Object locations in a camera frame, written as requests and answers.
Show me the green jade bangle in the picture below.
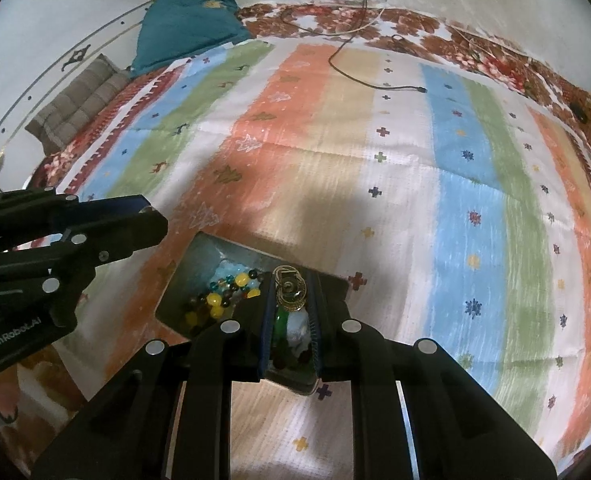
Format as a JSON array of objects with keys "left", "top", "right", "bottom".
[{"left": 272, "top": 307, "right": 289, "bottom": 347}]

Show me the black charging cable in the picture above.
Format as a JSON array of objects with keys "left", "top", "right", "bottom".
[{"left": 327, "top": 0, "right": 428, "bottom": 94}]

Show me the multicolour small bead bracelet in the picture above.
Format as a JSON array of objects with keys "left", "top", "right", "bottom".
[{"left": 208, "top": 259, "right": 262, "bottom": 296}]

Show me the grey metal jewelry box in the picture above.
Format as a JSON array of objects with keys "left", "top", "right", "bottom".
[{"left": 156, "top": 232, "right": 349, "bottom": 399}]

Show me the teal cloth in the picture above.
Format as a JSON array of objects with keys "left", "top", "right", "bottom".
[{"left": 131, "top": 0, "right": 252, "bottom": 77}]

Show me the colourful striped bed sheet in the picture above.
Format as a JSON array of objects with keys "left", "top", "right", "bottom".
[{"left": 41, "top": 39, "right": 591, "bottom": 470}]

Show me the yellow and black bead bracelet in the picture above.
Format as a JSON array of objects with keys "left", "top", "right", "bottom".
[{"left": 182, "top": 268, "right": 264, "bottom": 336}]

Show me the grey checked cushion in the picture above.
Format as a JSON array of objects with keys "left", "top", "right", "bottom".
[{"left": 26, "top": 54, "right": 131, "bottom": 156}]

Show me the gold round earring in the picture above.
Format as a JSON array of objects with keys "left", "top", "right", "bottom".
[{"left": 273, "top": 264, "right": 307, "bottom": 312}]

